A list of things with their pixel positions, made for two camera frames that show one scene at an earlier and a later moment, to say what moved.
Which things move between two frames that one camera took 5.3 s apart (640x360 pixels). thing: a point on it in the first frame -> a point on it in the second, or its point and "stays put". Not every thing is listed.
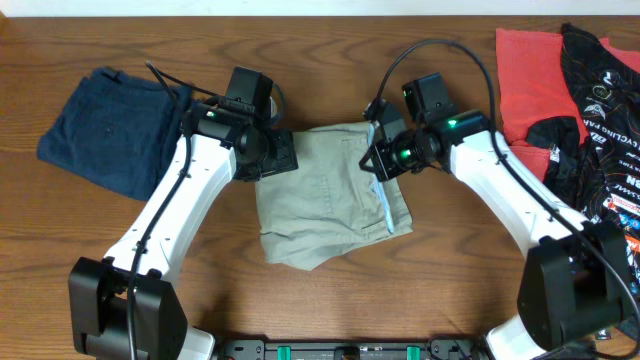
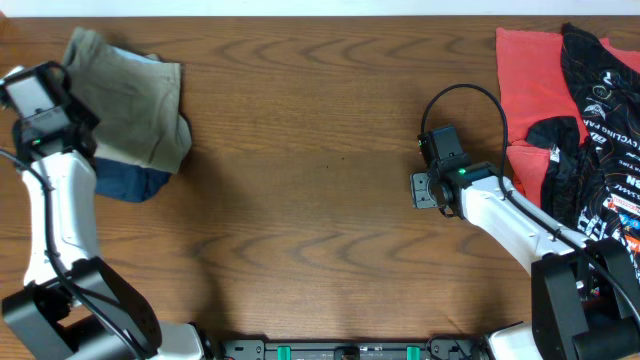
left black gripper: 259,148 -> 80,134
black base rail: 438,349 stays put
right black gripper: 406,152 -> 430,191
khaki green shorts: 330,203 -> 136,103
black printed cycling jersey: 595,171 stays put
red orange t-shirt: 535,84 stays put
